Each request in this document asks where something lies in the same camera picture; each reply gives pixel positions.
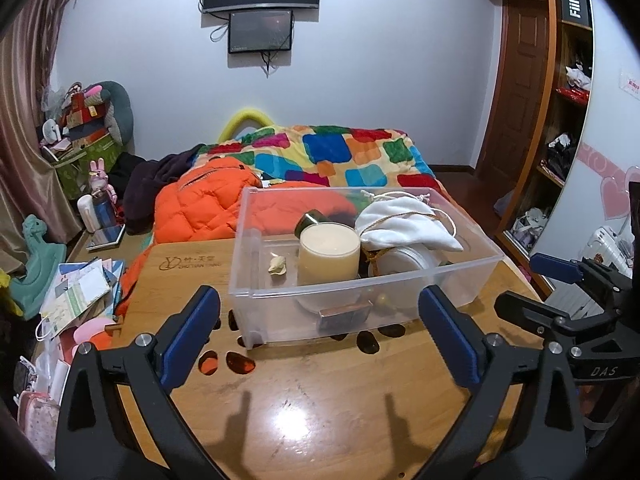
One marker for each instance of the clear plastic storage bin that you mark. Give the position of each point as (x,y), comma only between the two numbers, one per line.
(270,280)

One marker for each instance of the orange puffer jacket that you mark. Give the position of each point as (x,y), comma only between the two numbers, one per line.
(200,205)

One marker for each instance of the white panel with pink hearts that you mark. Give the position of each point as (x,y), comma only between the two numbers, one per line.
(605,125)

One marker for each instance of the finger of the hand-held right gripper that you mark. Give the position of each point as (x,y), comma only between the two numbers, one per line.
(555,266)
(530,315)

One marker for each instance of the brown wooden door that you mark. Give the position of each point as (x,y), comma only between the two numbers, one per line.
(520,85)

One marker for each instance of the dark purple clothing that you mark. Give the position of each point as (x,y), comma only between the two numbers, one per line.
(145,185)

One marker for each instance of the pink quilted pouch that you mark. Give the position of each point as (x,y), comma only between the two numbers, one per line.
(37,420)

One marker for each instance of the colourful patchwork blanket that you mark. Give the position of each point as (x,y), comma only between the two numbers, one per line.
(325,150)

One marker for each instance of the wooden desk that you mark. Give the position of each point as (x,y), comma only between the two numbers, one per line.
(310,410)

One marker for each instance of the pink rabbit figurine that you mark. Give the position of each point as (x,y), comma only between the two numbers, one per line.
(100,175)

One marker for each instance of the white round container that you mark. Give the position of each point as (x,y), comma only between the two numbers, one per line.
(405,260)

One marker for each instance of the small brown box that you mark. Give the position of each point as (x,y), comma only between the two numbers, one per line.
(345,315)

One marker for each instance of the teal plush dinosaur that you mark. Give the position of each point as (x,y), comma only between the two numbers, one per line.
(37,265)

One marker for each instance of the black box on shelf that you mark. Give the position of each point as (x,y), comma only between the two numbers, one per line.
(574,2)

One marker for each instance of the stack of gift boxes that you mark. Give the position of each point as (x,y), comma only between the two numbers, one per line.
(85,125)

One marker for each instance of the wooden shelf unit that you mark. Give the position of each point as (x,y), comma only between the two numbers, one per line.
(570,35)

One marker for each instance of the tablet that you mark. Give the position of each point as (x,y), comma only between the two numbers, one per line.
(106,237)

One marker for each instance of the cream candle jar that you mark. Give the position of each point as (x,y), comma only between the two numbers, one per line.
(327,255)

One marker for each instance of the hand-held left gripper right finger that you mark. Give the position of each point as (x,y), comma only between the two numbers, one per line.
(450,335)

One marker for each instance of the white bottle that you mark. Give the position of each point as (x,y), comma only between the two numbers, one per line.
(86,212)

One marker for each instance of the yellow curved headboard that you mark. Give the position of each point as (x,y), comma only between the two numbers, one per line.
(240,115)

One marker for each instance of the white suitcase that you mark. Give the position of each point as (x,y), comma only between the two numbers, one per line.
(602,242)

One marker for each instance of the blue bottle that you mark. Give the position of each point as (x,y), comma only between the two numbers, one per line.
(106,210)

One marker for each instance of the grey plush cushion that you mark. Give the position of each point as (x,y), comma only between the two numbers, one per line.
(120,110)

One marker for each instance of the pink curtain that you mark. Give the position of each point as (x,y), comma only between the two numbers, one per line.
(25,135)

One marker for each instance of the pile of papers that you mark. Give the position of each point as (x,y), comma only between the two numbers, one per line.
(80,290)

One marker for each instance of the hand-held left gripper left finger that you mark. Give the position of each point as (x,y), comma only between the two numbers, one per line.
(192,330)

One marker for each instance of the small white desk fan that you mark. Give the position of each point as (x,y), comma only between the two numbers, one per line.
(50,132)

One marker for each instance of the pink round item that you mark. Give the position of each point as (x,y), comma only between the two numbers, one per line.
(92,332)

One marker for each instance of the small beige shell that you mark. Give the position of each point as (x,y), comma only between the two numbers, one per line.
(277,265)

